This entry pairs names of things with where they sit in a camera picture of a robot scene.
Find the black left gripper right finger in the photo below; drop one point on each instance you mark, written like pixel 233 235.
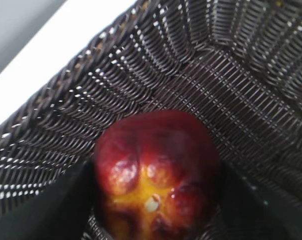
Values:
pixel 250 211

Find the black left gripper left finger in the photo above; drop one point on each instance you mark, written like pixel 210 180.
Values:
pixel 60 212

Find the dark red apple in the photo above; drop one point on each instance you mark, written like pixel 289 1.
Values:
pixel 158 174

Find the black wicker basket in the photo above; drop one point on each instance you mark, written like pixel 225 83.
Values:
pixel 234 65

